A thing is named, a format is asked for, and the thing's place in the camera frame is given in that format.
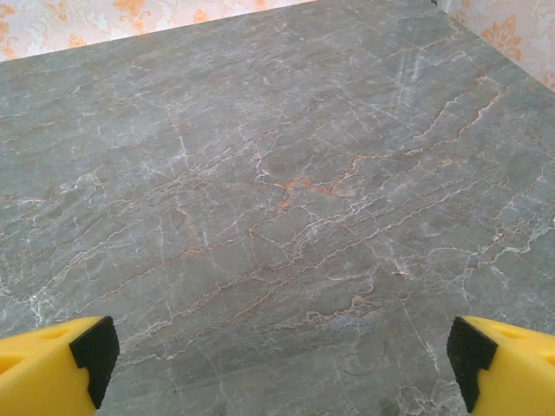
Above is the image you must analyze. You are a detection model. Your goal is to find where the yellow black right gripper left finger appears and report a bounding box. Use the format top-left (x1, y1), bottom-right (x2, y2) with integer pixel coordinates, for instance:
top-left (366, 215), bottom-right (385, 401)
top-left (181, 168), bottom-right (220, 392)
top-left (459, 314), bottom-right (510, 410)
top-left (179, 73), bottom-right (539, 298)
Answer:
top-left (0, 315), bottom-right (121, 416)

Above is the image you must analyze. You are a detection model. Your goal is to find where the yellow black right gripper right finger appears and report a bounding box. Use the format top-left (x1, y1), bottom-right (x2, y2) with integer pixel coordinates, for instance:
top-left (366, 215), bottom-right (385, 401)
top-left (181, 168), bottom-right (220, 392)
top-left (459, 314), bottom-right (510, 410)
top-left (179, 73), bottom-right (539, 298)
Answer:
top-left (446, 315), bottom-right (555, 416)

